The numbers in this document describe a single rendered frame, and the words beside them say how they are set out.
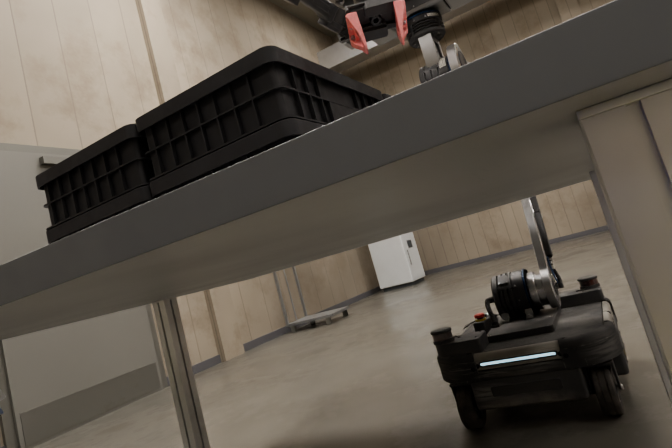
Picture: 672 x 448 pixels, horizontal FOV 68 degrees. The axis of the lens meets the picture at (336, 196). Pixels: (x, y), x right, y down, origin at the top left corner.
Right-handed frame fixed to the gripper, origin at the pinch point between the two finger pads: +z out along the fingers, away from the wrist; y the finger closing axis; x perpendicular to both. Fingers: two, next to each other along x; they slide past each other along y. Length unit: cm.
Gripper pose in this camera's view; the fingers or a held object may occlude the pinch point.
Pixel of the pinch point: (384, 43)
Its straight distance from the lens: 90.4
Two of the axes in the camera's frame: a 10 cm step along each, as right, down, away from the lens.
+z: 1.5, 7.7, -6.2
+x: 1.9, 6.0, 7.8
